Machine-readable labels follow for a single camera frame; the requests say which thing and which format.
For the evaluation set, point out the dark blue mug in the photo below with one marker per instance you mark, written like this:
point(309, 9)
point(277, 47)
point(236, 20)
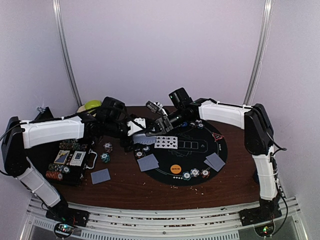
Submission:
point(256, 177)

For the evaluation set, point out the blue backed card deck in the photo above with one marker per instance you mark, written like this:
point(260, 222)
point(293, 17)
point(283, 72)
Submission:
point(141, 138)

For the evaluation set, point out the round black poker mat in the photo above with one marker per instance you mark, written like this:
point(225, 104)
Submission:
point(194, 145)

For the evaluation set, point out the left aluminium frame post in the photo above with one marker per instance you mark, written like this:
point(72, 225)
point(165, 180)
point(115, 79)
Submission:
point(65, 52)

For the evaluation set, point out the orange chip row in case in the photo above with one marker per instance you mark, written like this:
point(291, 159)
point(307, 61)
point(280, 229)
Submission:
point(54, 175)

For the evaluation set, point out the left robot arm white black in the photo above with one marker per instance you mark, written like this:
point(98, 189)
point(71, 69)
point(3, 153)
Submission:
point(29, 144)

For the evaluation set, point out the aluminium frame post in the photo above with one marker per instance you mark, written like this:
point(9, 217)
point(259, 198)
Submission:
point(65, 52)
point(260, 50)

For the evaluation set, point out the green chip row in case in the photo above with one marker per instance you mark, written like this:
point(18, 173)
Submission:
point(54, 167)

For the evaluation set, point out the blue white chip top mat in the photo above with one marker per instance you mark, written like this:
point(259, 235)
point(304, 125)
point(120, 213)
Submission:
point(192, 124)

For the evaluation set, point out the blue white 10 chip stack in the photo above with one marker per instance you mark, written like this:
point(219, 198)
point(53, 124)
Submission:
point(108, 147)

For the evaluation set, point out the face up spades card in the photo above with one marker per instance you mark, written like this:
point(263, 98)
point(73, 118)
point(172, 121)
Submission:
point(170, 142)

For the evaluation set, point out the orange chip bottom mat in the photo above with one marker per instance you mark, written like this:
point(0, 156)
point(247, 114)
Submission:
point(205, 173)

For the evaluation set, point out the face down cards mat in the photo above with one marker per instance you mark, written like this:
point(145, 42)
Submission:
point(147, 163)
point(215, 162)

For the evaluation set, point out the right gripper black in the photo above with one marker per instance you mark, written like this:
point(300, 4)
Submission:
point(164, 122)

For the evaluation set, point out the black poker set case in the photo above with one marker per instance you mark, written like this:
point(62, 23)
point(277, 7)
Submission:
point(42, 155)

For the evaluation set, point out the green blue 50 chip stack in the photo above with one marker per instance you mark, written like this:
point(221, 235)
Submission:
point(105, 157)

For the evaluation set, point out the blue white chip bottom mat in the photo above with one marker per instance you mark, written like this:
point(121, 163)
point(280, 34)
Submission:
point(194, 172)

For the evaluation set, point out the face up clubs card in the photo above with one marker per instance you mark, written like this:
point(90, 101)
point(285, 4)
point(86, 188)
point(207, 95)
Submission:
point(160, 142)

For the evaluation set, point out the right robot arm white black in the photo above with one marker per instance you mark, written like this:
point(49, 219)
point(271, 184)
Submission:
point(258, 138)

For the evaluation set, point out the orange big blind button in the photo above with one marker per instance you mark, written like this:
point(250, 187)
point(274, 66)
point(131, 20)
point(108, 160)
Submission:
point(175, 169)

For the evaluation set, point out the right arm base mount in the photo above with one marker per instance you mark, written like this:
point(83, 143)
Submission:
point(260, 215)

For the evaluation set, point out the boxed card deck white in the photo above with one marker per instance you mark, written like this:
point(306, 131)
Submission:
point(77, 158)

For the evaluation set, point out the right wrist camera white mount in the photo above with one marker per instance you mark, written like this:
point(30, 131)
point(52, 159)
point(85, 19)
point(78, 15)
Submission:
point(156, 108)

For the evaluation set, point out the right aluminium frame post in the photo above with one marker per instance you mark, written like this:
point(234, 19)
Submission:
point(260, 50)

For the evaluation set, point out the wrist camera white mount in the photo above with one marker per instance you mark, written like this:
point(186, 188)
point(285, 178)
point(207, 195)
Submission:
point(136, 125)
point(156, 108)

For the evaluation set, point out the face down card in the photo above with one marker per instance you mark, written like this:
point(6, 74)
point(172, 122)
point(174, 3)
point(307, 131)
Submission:
point(100, 176)

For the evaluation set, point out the green chip bottom mat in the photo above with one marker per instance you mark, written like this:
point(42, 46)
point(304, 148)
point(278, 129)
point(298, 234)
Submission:
point(186, 176)

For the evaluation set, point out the green plastic bowl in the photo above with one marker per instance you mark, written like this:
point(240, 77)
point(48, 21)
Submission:
point(92, 104)

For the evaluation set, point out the boxed card deck gold blue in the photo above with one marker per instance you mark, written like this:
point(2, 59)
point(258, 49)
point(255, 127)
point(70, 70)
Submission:
point(62, 157)

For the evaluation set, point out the aluminium front rail frame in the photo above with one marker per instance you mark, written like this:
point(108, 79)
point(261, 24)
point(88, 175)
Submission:
point(216, 223)

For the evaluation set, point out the blue white chip mat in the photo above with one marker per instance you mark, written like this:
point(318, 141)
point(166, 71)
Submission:
point(194, 172)
point(192, 124)

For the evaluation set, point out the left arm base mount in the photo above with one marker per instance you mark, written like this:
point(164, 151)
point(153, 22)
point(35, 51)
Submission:
point(61, 212)

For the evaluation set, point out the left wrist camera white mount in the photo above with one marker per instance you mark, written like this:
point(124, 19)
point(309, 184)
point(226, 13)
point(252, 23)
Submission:
point(136, 125)

